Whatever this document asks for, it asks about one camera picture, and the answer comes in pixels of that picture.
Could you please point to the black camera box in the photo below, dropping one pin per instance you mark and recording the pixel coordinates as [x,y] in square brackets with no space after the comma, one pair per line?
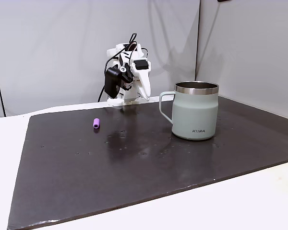
[111,81]

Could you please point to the dark brown table mat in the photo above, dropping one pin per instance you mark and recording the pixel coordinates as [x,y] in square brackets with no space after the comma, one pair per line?
[144,167]

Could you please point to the dark object at wall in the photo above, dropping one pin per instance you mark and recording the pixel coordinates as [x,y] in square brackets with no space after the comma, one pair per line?
[224,0]

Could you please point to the pale green steel mug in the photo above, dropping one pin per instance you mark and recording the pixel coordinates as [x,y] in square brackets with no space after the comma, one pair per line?
[194,112]

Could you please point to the purple ribbed pen grip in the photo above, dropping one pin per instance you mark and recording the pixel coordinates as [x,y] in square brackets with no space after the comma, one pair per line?
[96,123]

